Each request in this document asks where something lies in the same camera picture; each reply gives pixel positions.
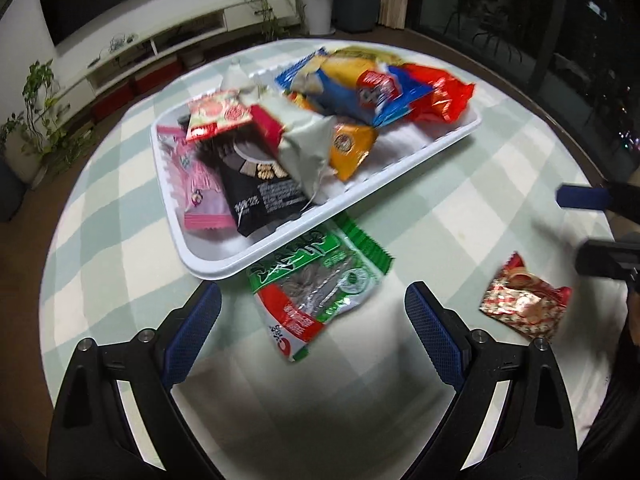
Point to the blue packet with yellow print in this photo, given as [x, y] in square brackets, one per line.
[295, 67]

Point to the person's dark clothing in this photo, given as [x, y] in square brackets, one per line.
[615, 410]

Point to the white plastic tray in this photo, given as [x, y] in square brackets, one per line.
[225, 260]

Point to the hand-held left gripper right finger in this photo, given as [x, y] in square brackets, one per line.
[435, 335]

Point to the red storage box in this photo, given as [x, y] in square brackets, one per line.
[156, 75]
[112, 101]

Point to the green and red snack packet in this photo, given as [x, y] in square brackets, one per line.
[320, 270]

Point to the trailing green floor plant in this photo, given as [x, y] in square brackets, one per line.
[45, 130]

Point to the pink and red snack packet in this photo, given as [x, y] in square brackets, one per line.
[215, 110]

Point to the white crumpled packet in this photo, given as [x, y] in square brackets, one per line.
[240, 82]

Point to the pale grey snack packet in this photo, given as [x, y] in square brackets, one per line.
[305, 145]

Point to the black biscuit packet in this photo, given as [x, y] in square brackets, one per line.
[255, 195]

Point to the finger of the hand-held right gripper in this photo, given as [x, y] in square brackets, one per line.
[607, 260]
[580, 197]

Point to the pink translucent snack packet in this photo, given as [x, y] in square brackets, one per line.
[200, 195]

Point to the red and gold candy packet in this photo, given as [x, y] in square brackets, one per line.
[520, 305]

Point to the trailing plant on cabinet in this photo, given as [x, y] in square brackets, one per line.
[260, 5]

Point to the tall plant in dark pot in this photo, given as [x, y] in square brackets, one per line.
[10, 190]

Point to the white television cabinet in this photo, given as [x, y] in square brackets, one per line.
[240, 12]

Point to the blue snack packet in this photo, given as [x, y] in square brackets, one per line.
[395, 105]

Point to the yellow snack packet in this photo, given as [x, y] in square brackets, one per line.
[350, 62]

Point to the orange snack packet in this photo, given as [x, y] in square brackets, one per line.
[350, 150]

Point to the small pink snack packet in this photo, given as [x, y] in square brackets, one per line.
[172, 140]

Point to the small white pot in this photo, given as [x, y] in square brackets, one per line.
[192, 56]

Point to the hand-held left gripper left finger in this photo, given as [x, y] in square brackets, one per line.
[192, 332]

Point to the dark glass window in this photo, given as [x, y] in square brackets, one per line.
[500, 20]

